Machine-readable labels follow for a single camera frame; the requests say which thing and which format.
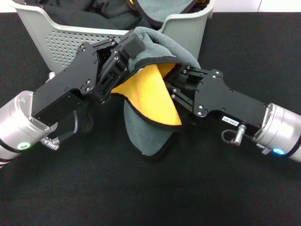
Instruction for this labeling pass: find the black tablecloth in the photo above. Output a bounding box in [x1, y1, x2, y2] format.
[0, 11, 301, 226]

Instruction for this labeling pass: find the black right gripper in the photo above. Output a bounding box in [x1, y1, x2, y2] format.
[165, 65, 270, 129]

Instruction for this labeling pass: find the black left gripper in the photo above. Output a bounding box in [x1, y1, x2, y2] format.
[32, 29, 136, 125]

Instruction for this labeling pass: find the left arm cable with plug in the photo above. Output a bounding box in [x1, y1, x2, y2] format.
[40, 71, 79, 151]

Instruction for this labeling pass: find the black cloth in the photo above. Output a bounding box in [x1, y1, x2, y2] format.
[37, 0, 123, 30]

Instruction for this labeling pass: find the grey and yellow towel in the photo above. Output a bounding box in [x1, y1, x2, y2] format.
[110, 26, 202, 163]

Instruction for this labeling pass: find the right arm cable with plug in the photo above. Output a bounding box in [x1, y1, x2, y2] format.
[222, 124, 271, 155]

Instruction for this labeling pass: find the arm cable with plug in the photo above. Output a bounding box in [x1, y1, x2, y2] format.
[222, 124, 271, 155]
[40, 71, 79, 151]

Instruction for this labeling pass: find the grey perforated storage box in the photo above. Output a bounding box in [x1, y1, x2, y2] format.
[8, 0, 216, 73]

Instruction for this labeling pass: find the dark charcoal cloth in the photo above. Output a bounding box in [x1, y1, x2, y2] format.
[90, 0, 153, 30]

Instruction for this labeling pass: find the grey towel with black trim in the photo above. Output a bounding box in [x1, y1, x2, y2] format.
[127, 0, 210, 28]

